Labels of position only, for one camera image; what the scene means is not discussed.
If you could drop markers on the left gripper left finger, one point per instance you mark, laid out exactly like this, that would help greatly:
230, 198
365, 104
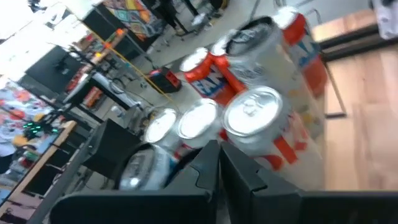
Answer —
140, 210

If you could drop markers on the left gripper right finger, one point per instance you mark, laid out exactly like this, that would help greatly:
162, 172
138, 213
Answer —
295, 208

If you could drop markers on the white orange Celsius can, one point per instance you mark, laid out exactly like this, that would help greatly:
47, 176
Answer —
264, 53

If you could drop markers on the wooden workbench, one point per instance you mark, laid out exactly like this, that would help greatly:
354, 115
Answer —
40, 161

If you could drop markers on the colourful floral poster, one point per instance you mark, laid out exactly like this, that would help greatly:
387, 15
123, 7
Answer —
18, 109

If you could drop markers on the black monitor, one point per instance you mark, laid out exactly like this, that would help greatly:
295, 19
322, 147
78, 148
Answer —
54, 68

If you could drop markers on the colourful patchwork cloth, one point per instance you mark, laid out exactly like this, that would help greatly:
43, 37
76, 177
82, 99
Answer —
136, 15

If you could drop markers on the person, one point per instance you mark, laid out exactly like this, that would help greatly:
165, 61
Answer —
186, 15

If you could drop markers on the black aluminium table frame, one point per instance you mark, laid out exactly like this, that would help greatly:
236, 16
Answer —
351, 43

